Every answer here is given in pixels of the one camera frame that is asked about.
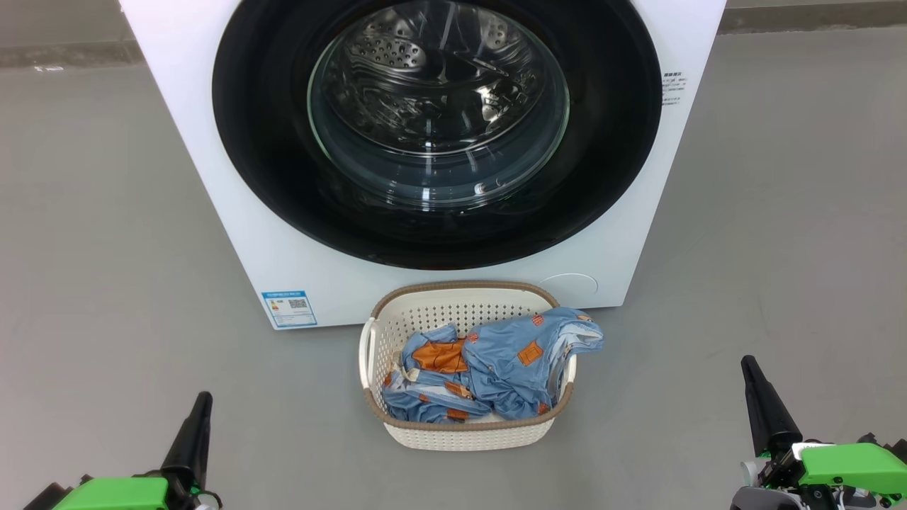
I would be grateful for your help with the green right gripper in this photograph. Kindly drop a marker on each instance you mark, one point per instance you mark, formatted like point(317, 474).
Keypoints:
point(850, 467)

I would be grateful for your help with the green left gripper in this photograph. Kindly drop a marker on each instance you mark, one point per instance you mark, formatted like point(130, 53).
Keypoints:
point(113, 492)

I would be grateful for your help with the blue garment with bear print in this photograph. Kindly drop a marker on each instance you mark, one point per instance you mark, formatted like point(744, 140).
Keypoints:
point(517, 375)

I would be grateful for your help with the blue garment with orange patch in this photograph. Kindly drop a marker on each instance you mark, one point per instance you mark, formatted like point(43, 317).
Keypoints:
point(432, 358)

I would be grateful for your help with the black round glass washer door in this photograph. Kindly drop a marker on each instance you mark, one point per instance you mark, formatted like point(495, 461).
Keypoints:
point(262, 142)

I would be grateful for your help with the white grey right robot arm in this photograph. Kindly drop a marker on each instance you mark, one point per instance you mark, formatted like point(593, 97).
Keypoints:
point(762, 499)

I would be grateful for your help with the white front-load washing machine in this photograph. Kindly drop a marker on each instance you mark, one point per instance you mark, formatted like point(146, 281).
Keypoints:
point(198, 177)

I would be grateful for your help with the blue energy label sticker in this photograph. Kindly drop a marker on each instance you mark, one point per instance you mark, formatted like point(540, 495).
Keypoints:
point(289, 309)

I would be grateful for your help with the round white filter cover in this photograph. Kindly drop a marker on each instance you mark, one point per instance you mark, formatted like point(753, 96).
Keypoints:
point(570, 285)

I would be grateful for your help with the cream perforated laundry basket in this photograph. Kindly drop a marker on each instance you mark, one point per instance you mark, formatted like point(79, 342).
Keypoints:
point(460, 312)

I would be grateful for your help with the printed text label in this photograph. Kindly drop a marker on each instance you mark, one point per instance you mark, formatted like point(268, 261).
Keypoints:
point(674, 88)

